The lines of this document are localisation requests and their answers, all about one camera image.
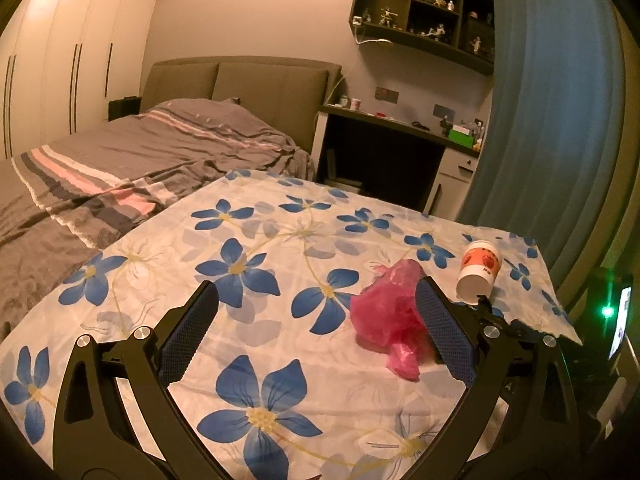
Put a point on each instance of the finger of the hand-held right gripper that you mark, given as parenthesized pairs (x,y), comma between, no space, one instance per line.
(492,311)

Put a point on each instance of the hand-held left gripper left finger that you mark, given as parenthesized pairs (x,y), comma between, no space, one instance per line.
(187,330)

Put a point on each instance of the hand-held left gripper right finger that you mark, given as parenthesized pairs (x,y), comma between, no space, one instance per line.
(445,330)

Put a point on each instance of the paper cup with red print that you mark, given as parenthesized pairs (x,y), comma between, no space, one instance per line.
(480,265)

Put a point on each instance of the pink plastic bag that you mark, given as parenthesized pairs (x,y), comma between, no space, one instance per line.
(380,310)

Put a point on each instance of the blue floral tablecloth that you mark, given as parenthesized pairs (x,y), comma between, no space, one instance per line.
(280,230)

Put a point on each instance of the white drawer unit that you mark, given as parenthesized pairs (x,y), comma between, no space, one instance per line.
(457,177)

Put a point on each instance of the beige curtain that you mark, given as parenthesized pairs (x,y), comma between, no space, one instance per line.
(625,135)

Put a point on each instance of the green box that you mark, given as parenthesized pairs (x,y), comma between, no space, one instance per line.
(461,136)

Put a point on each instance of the grey striped duvet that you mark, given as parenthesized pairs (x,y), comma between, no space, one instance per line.
(125,160)

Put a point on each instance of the blue curtain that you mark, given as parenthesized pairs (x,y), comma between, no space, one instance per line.
(540,110)

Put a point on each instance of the dark top desk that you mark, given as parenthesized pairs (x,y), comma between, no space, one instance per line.
(380,122)

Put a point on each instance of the black nightstand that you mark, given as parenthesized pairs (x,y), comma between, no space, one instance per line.
(124,108)

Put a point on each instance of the grey upholstered headboard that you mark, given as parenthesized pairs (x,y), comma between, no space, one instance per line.
(270,85)

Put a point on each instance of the white wardrobe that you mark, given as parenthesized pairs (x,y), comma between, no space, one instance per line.
(55,50)

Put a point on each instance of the row of small figurines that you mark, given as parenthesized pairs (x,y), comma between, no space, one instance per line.
(387,15)

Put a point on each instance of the grey wall socket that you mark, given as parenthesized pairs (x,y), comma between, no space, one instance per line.
(386,95)
(443,110)

